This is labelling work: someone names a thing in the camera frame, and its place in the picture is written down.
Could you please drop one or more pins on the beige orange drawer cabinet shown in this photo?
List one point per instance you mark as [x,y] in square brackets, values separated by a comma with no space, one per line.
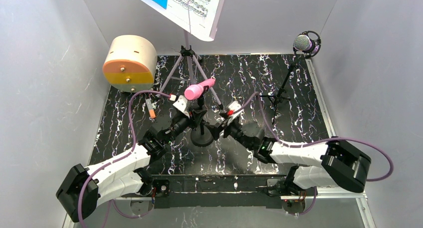
[130,65]

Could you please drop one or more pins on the purple tripod music stand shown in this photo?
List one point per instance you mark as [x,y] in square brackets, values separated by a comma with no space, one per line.
[193,63]

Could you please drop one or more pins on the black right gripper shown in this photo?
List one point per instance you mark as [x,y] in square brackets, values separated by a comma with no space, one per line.
[223,126]

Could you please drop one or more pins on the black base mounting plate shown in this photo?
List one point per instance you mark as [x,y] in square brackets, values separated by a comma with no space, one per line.
[269,191]

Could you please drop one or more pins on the white sheet music book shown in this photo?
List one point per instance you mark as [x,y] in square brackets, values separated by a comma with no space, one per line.
[197,17]

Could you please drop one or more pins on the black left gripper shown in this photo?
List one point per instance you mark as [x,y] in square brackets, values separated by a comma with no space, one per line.
[193,115]

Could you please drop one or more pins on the black tripod microphone stand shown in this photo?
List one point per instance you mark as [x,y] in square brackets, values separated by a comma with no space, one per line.
[276,99]

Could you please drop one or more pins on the aluminium frame rail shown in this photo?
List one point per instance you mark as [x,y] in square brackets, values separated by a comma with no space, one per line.
[337,192]

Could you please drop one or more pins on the black round-base desktop mic stand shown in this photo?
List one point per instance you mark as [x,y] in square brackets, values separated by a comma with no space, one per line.
[201,136]

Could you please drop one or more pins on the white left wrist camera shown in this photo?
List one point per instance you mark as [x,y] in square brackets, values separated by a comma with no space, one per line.
[182,104]

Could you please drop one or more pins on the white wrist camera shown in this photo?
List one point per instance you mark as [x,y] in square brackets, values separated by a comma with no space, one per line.
[182,104]
[231,112]

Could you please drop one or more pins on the pink microphone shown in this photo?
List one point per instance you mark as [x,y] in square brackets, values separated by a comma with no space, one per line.
[195,91]

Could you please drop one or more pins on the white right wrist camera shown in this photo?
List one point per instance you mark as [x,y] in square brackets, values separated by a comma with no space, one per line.
[231,112]

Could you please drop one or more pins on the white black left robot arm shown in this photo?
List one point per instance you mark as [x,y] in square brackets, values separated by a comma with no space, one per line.
[85,188]

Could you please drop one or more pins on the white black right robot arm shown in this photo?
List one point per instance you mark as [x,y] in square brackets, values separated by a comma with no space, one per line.
[330,163]

